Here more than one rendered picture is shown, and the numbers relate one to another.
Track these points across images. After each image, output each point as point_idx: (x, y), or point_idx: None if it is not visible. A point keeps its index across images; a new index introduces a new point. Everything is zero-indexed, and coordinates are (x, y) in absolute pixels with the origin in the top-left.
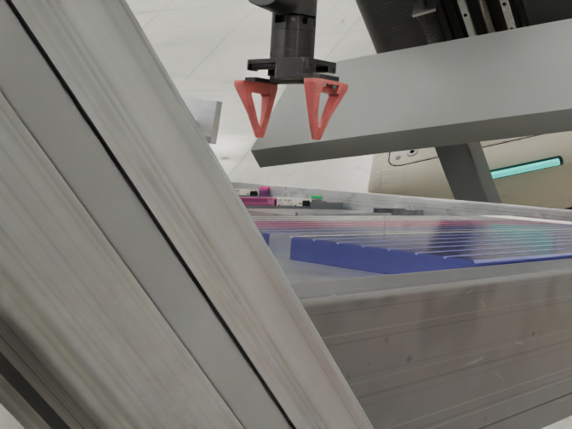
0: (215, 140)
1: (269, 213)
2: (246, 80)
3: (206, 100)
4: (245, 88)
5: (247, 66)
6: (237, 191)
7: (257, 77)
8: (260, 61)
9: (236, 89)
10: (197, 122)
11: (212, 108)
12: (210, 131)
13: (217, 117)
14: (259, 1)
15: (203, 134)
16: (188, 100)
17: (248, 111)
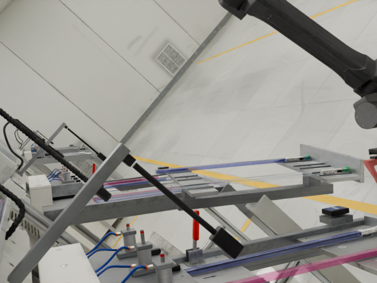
0: (363, 181)
1: (376, 270)
2: (370, 158)
3: (354, 158)
4: (369, 165)
5: (368, 153)
6: (369, 230)
7: (376, 156)
8: (375, 151)
9: (364, 165)
10: (351, 169)
11: (358, 163)
12: (359, 176)
13: (362, 168)
14: (366, 126)
15: (355, 178)
16: (345, 157)
17: (373, 176)
